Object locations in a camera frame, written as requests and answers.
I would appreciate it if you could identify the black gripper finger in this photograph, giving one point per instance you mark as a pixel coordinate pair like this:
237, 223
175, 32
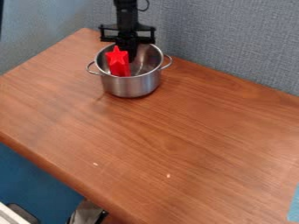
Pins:
131, 49
123, 46

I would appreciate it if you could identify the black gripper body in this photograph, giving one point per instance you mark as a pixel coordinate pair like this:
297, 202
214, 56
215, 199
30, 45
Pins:
127, 29

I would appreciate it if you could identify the grey chair part below table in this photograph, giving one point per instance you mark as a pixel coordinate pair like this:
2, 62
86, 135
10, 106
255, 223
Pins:
87, 213

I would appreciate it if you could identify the red star-shaped bar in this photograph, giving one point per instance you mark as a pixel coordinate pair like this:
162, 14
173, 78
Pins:
118, 62

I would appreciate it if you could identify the white object bottom left corner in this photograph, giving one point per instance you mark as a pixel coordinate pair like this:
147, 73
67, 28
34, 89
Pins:
10, 217

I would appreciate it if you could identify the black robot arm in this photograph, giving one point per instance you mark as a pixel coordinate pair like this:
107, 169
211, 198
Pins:
127, 7

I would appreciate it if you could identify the stainless steel pot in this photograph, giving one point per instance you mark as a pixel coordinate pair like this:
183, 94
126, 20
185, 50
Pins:
150, 62

